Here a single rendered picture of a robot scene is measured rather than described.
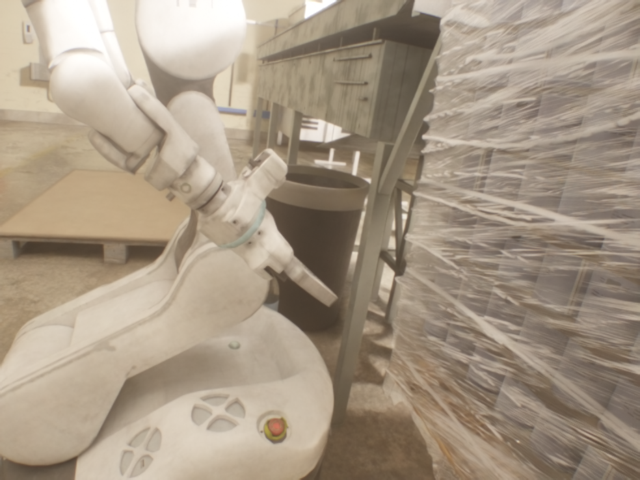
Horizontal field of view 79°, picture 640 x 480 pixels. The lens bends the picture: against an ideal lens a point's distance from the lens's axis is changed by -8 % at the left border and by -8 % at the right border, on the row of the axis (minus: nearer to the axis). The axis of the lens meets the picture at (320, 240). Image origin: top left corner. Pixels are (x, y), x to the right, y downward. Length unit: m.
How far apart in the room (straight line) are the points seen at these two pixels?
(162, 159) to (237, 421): 0.45
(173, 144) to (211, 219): 0.10
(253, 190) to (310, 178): 1.29
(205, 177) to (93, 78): 0.16
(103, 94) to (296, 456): 0.62
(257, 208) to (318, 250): 0.99
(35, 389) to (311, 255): 0.99
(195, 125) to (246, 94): 6.42
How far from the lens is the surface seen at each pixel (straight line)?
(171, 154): 0.49
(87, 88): 0.48
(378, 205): 0.98
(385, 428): 1.34
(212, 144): 0.70
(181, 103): 0.69
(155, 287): 0.89
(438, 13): 0.74
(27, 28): 7.45
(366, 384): 1.48
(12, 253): 2.30
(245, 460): 0.76
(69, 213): 2.52
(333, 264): 1.55
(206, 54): 0.65
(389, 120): 1.02
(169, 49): 0.65
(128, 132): 0.49
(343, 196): 1.44
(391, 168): 0.92
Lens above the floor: 0.89
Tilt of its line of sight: 19 degrees down
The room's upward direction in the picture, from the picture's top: 9 degrees clockwise
